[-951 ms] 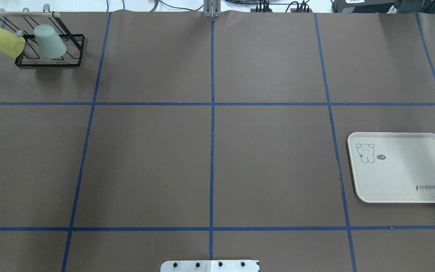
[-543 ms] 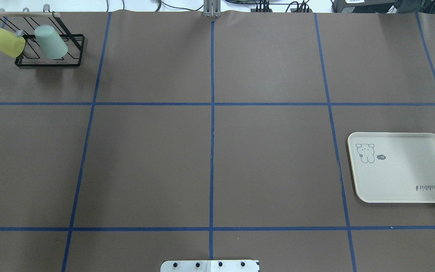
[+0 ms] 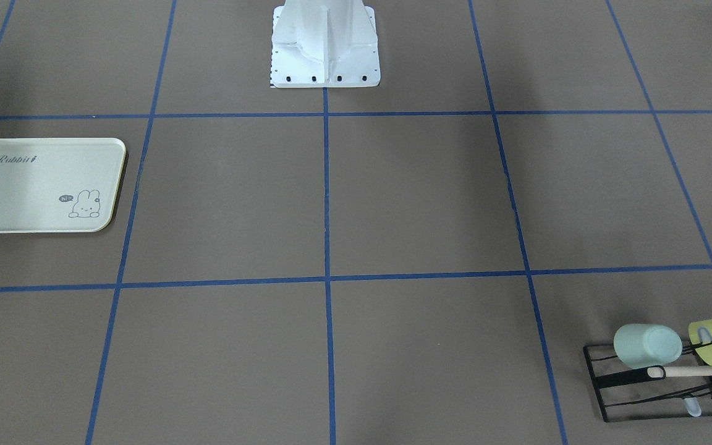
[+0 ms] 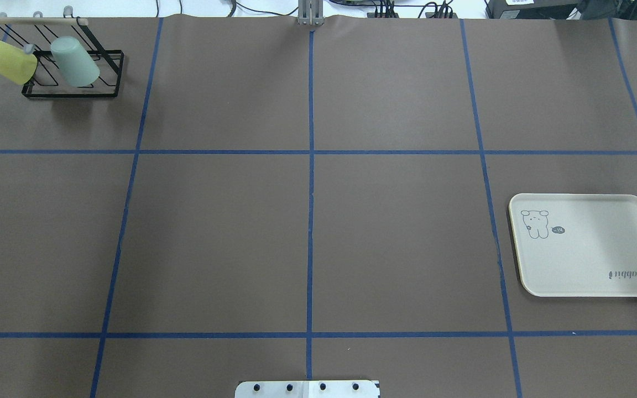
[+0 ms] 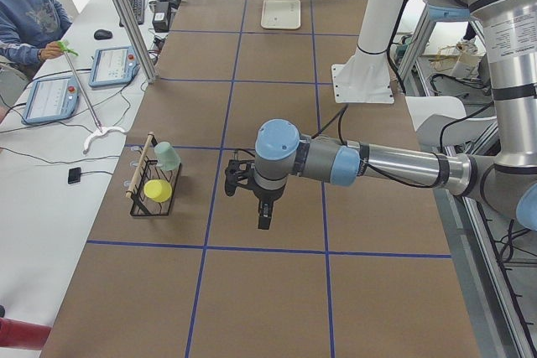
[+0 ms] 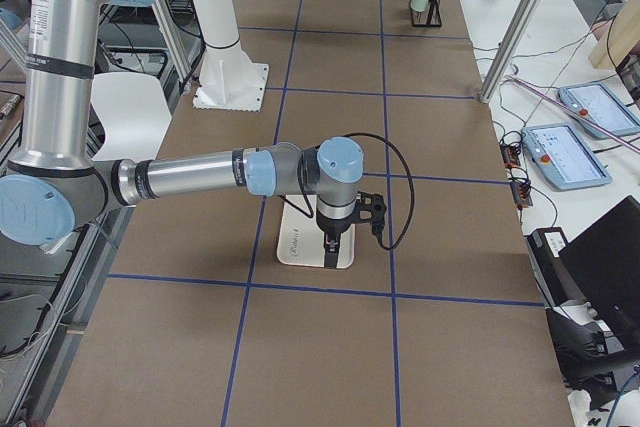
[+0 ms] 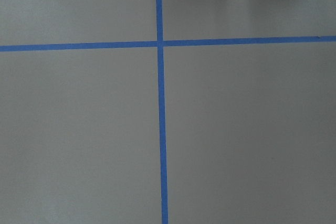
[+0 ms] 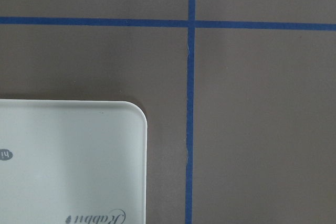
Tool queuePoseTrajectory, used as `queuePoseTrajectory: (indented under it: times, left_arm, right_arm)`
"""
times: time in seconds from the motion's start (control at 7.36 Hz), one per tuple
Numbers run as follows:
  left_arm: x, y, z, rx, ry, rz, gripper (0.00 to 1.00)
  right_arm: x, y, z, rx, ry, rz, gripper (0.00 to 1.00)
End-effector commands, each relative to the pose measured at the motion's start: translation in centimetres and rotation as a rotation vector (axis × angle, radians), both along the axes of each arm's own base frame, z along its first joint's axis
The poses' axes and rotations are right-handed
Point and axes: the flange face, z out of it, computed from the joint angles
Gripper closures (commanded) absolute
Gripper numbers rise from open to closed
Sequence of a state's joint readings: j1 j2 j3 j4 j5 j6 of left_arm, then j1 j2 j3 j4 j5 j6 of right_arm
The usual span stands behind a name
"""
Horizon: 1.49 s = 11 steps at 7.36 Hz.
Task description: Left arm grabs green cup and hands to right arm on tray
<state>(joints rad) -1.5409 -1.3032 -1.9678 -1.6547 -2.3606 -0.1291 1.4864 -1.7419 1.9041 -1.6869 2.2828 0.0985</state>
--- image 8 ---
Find cream rabbit print tray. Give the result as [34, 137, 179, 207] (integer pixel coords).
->
[1, 99, 148, 223]

